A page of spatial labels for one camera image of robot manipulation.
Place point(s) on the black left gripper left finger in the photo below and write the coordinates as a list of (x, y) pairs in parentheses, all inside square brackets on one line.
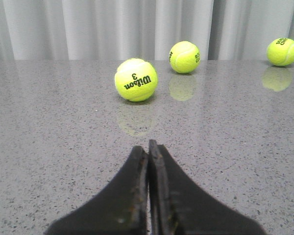
[(119, 209)]

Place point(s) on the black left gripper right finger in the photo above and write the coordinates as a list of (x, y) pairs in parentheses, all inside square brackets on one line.
[(180, 207)]

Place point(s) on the yellow Wilson tennis ball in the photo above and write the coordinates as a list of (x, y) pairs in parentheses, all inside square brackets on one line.
[(136, 80)]

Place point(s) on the grey pleated curtain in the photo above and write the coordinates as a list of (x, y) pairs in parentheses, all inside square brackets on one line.
[(120, 29)]

